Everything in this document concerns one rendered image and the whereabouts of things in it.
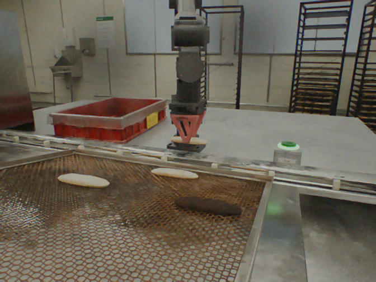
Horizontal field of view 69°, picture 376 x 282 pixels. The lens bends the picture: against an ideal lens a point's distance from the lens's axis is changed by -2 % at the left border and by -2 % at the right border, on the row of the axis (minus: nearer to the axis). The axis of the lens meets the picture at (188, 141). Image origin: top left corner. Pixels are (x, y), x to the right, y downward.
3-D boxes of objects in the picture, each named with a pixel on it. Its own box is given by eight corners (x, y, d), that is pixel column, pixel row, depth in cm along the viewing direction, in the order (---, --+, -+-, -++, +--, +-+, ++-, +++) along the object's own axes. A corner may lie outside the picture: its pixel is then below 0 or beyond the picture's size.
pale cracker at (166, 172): (200, 175, 57) (200, 170, 57) (195, 180, 53) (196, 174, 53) (155, 169, 59) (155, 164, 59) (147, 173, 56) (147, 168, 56)
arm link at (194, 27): (200, 7, 96) (169, 7, 95) (201, -11, 92) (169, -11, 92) (212, 50, 62) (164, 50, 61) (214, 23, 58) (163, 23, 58)
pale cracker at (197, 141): (210, 141, 69) (210, 137, 69) (206, 145, 66) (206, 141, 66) (173, 137, 73) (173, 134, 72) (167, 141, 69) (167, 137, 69)
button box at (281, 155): (299, 179, 80) (304, 144, 76) (299, 192, 73) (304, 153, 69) (270, 175, 82) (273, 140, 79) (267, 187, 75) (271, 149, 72)
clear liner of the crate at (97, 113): (170, 117, 143) (169, 98, 140) (124, 145, 98) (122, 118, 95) (112, 113, 151) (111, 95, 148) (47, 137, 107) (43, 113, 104)
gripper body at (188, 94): (168, 111, 63) (167, 79, 61) (183, 104, 73) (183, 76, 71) (194, 113, 61) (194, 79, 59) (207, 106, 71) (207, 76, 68)
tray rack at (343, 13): (332, 135, 410) (352, 5, 357) (331, 145, 360) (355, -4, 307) (291, 130, 437) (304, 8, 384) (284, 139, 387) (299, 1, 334)
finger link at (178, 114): (169, 144, 67) (168, 105, 64) (180, 136, 73) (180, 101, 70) (196, 146, 64) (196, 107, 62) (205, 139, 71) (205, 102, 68)
